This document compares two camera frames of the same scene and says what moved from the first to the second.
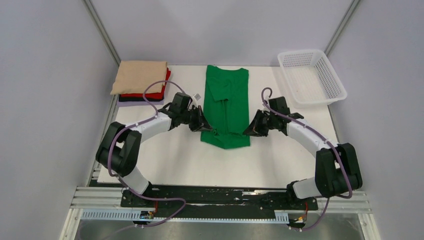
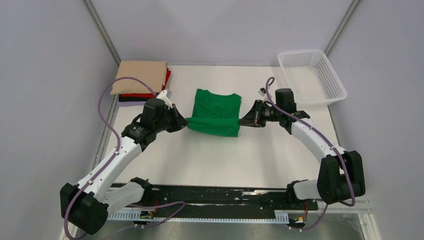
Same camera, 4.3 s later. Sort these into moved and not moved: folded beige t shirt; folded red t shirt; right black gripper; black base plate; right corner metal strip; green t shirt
Moved: right black gripper; green t shirt
Not moved: black base plate; folded beige t shirt; right corner metal strip; folded red t shirt
